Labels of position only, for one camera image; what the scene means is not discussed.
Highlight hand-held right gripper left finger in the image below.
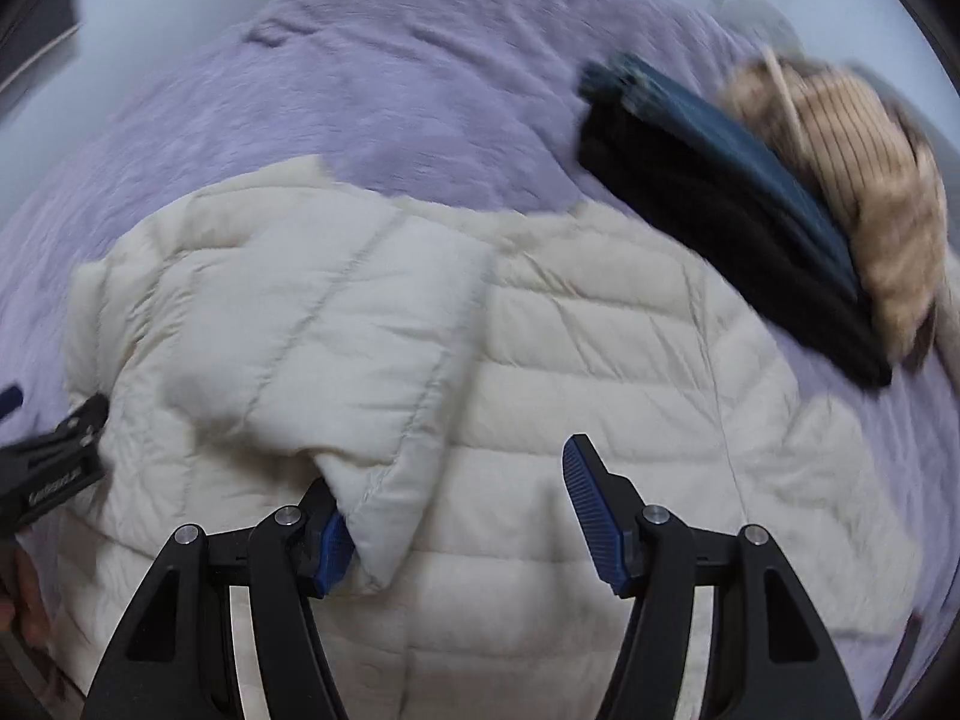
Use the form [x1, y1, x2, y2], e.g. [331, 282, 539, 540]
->
[82, 476, 355, 720]

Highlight cream white puffer jacket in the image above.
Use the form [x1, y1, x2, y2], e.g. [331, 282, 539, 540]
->
[64, 154, 929, 720]

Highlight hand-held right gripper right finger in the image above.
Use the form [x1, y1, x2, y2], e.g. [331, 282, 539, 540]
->
[562, 433, 861, 720]

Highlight black folded clothes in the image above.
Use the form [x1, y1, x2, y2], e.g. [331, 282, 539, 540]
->
[576, 101, 895, 389]

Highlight beige knit fur-trimmed garment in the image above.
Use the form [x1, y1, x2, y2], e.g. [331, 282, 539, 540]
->
[715, 51, 951, 366]

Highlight lilac fleece blanket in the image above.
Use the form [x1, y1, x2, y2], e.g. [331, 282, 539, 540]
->
[0, 0, 960, 720]

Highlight dark blue folded clothes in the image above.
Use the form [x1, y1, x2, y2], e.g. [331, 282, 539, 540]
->
[581, 52, 861, 302]

